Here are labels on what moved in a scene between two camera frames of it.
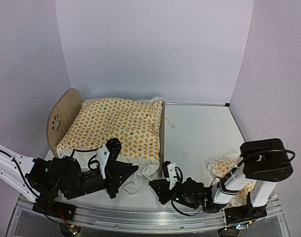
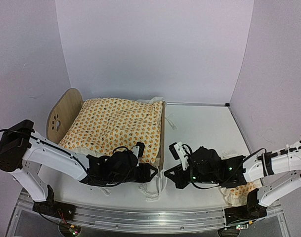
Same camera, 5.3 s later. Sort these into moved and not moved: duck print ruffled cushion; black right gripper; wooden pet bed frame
Moved: black right gripper
Not moved: wooden pet bed frame; duck print ruffled cushion
